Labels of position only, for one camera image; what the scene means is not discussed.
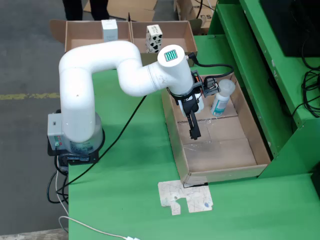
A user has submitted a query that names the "white carton box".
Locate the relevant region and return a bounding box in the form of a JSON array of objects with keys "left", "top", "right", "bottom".
[{"left": 101, "top": 19, "right": 119, "bottom": 43}]

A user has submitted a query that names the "scribbled flat cardboard piece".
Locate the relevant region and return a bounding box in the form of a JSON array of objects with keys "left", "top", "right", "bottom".
[{"left": 157, "top": 179, "right": 214, "bottom": 216}]

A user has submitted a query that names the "thin black cable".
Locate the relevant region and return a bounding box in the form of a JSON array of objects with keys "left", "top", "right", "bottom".
[{"left": 194, "top": 0, "right": 217, "bottom": 20}]

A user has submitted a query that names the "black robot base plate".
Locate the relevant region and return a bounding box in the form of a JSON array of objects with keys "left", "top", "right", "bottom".
[{"left": 47, "top": 138, "right": 106, "bottom": 166}]

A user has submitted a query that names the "green metal shelf unit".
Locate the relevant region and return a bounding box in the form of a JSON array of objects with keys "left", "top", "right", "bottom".
[{"left": 208, "top": 0, "right": 320, "bottom": 180}]

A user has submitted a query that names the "black monitor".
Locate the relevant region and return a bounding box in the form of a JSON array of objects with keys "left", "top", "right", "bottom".
[{"left": 259, "top": 0, "right": 320, "bottom": 58}]

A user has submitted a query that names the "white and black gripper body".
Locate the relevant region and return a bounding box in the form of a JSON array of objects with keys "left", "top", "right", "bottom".
[{"left": 174, "top": 91, "right": 206, "bottom": 118}]

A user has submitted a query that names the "cow print carton box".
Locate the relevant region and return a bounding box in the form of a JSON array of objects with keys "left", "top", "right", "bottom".
[{"left": 145, "top": 24, "right": 164, "bottom": 54}]

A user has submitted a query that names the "black camera cable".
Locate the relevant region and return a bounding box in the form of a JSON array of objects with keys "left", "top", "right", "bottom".
[{"left": 187, "top": 52, "right": 235, "bottom": 83}]

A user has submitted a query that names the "shallow cardboard tray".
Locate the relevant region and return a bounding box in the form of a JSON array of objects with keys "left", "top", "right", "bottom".
[{"left": 161, "top": 72, "right": 272, "bottom": 185}]

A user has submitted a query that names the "open brown cardboard box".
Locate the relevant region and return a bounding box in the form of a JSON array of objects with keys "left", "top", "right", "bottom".
[
  {"left": 49, "top": 19, "right": 134, "bottom": 55},
  {"left": 130, "top": 18, "right": 203, "bottom": 68}
]

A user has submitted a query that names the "tangle of black cables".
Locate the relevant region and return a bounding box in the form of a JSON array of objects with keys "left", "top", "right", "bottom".
[{"left": 291, "top": 37, "right": 320, "bottom": 126}]

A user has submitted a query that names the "printed brown cardboard box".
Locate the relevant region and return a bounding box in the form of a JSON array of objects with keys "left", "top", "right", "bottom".
[{"left": 174, "top": 0, "right": 218, "bottom": 35}]

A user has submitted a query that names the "white cable with plug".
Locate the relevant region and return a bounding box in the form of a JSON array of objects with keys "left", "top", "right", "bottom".
[{"left": 55, "top": 159, "right": 142, "bottom": 240}]

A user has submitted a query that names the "white bottle with teal label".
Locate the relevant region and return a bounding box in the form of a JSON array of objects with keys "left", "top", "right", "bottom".
[{"left": 209, "top": 79, "right": 237, "bottom": 118}]

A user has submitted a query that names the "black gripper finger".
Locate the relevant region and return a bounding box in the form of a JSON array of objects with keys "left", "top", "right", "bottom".
[{"left": 186, "top": 111, "right": 202, "bottom": 140}]

